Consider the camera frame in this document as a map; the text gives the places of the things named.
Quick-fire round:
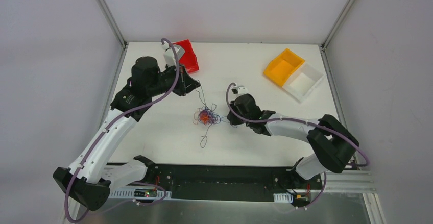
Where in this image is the blue thin cable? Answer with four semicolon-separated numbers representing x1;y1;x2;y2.
194;104;237;129

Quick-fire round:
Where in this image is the purple thin cable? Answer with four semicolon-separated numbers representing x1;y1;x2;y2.
193;80;221;149

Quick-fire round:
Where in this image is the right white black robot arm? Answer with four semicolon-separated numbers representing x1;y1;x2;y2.
227;94;359;188

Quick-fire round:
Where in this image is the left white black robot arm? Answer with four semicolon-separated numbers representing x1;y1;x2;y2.
53;56;200;211

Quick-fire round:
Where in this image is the red plastic bin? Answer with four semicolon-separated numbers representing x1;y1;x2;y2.
174;39;200;73

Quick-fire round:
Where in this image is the yellow plastic bin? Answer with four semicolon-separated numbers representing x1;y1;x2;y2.
263;48;305;87

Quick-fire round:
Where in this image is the white plastic bin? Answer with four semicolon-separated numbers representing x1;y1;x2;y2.
282;63;325;103

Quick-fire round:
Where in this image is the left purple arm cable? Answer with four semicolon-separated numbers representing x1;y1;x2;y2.
64;38;181;224

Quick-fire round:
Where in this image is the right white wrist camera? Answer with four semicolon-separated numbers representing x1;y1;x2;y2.
231;85;249;97

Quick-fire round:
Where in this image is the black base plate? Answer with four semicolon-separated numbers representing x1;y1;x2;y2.
135;156;323;202

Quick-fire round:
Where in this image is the right white cable duct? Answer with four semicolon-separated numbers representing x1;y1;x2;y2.
273;193;293;203

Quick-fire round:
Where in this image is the white cable duct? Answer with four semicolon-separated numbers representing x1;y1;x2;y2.
273;193;293;203
108;188;172;200

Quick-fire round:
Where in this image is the left white cable duct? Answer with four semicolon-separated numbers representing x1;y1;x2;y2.
108;188;172;200

